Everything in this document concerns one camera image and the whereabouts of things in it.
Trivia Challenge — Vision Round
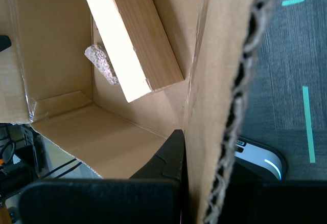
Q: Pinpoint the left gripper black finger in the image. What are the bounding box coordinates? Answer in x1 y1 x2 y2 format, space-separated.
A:
0 35 12 53

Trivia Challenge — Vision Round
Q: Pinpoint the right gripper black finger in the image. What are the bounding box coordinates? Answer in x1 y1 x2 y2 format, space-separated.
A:
19 128 190 224
217 161 327 224

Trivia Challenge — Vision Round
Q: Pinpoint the speckled pink granite rock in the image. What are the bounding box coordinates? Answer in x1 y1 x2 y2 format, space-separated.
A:
84 43 120 86

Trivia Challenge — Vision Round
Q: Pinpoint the light wooden block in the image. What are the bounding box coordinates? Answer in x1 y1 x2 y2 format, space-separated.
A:
82 0 184 104

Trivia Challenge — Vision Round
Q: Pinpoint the brown cardboard box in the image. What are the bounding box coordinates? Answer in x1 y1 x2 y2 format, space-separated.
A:
0 0 284 224

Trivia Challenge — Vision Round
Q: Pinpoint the white black robot mobile base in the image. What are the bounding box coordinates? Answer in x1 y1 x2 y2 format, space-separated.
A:
231 136 288 181

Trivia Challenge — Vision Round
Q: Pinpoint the long green floor tape strip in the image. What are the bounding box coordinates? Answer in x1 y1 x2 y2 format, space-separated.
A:
302 85 316 164

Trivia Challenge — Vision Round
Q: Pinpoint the short green floor tape strip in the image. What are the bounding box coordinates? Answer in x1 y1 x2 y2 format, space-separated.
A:
282 0 306 7

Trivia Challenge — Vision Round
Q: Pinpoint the thin black cable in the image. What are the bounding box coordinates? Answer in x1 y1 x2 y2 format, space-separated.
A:
50 162 84 181
38 158 79 178

